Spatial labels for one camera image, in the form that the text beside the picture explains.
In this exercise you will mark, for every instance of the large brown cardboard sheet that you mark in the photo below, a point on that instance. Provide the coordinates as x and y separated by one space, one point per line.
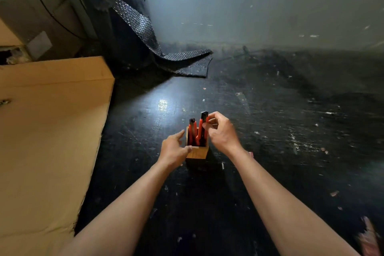
48 150

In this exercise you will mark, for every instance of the person's left hand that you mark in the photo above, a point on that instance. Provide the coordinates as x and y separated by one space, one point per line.
171 152

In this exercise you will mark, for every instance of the person's left thumb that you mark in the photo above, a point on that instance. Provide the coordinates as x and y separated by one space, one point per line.
186 150

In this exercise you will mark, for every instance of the person's right hand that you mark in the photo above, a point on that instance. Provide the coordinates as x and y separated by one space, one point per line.
223 137

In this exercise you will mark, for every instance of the tall red utility knife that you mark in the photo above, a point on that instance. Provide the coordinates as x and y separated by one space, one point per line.
202 134

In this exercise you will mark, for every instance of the person's right thumb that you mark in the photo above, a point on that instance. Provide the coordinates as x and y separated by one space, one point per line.
207 127

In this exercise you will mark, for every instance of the short red utility knife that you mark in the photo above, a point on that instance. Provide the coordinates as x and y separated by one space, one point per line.
192 132

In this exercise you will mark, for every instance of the person's right forearm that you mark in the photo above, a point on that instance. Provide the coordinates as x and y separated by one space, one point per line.
285 207

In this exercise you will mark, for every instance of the small cardboard holder box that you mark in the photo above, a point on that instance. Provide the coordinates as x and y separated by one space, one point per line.
197 153

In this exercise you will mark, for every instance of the white paper label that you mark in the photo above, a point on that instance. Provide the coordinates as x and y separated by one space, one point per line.
39 45

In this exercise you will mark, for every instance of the brown cardboard piece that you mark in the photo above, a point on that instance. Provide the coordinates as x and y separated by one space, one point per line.
9 35

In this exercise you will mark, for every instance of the black bubble wrap roll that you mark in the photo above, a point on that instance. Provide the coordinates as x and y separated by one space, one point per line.
129 15

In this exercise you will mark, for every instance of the person's left forearm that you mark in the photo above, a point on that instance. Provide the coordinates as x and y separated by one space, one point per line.
126 213

